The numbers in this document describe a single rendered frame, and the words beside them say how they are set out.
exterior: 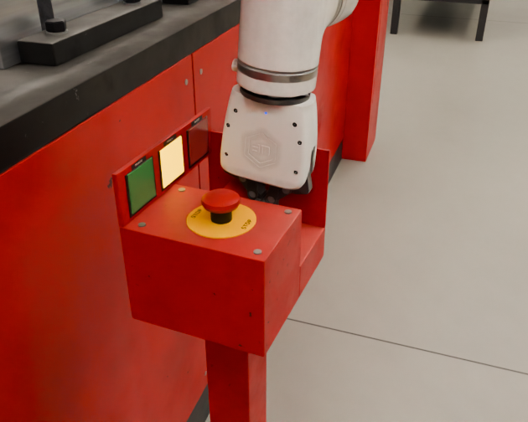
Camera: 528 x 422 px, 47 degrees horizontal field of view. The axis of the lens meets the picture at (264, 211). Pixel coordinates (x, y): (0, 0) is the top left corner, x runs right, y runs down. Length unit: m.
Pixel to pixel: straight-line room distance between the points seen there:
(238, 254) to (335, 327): 1.13
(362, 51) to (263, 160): 1.81
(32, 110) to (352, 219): 1.61
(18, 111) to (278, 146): 0.27
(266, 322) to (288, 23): 0.29
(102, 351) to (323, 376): 0.76
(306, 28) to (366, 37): 1.83
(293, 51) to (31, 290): 0.39
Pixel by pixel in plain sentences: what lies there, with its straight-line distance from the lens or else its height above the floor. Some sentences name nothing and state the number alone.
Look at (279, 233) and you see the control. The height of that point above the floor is 0.78.
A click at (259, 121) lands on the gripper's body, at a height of 0.86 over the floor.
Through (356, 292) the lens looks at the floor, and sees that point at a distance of 1.81.
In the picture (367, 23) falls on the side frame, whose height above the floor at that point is 0.57.
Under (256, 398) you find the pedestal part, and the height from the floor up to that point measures 0.49.
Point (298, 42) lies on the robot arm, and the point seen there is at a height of 0.95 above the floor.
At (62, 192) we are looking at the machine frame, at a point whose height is 0.76.
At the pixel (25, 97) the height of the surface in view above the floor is 0.87.
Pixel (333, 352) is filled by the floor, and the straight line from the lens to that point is 1.61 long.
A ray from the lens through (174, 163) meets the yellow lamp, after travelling 0.69.
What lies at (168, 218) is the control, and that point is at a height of 0.78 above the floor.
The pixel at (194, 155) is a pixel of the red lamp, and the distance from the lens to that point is 0.73.
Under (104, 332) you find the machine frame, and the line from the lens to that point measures 0.90.
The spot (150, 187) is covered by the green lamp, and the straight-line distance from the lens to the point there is 0.65.
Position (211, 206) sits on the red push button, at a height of 0.81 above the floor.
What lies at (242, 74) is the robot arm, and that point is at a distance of 0.62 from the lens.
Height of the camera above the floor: 1.10
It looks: 30 degrees down
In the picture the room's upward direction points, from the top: straight up
